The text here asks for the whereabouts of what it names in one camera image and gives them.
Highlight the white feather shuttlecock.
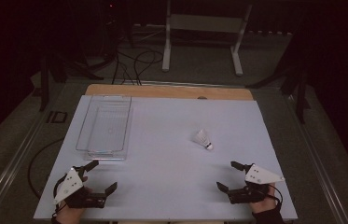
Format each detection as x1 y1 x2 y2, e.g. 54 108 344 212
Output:
192 128 215 151

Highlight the black metal stand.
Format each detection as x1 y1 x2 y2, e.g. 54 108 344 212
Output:
39 52 104 113
245 18 313 125

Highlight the clear plastic container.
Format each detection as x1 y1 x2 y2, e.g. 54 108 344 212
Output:
75 94 132 161

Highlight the white table cover sheet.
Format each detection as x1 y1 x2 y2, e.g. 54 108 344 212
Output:
33 94 299 222

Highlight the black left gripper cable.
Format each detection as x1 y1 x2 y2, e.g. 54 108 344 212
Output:
27 138 67 218

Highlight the person's right hand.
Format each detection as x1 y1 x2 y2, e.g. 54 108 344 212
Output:
249 183 278 215

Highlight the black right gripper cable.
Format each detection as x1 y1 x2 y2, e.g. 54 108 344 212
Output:
266 183 285 208

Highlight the white metal stand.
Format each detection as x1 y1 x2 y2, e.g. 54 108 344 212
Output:
161 0 254 77

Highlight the person's left hand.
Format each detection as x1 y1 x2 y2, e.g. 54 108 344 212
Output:
55 201 86 224

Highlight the grey metal floor rail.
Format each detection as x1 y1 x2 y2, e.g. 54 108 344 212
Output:
0 90 58 224
286 92 348 224

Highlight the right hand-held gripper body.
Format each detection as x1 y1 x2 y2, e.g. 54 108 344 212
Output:
227 163 286 205

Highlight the black floor cable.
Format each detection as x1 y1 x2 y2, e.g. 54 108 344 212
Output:
110 50 132 86
132 49 165 87

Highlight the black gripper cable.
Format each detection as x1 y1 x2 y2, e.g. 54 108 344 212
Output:
266 183 285 208
27 138 67 218

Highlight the black rectangular floor frame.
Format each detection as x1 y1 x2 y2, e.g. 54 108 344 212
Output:
46 110 68 124

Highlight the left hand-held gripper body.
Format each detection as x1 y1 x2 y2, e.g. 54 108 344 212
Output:
52 167 107 209

